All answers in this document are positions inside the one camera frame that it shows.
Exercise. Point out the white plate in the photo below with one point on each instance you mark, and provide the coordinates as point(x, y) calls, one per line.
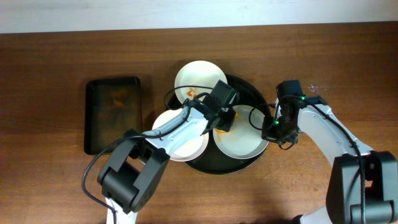
point(199, 73)
point(190, 150)
point(242, 141)

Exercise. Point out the rectangular black tray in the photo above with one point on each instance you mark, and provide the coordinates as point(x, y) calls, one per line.
point(113, 106)

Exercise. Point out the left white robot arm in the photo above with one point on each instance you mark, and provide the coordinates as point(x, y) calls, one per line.
point(137, 163)

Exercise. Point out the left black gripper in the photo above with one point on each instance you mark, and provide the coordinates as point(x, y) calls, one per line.
point(226, 121)

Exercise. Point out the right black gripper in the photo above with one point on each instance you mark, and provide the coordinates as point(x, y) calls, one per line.
point(277, 135)

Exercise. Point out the round black tray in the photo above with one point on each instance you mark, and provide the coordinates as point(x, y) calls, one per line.
point(212, 160)

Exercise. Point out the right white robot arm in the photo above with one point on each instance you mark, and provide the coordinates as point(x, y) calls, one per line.
point(363, 182)

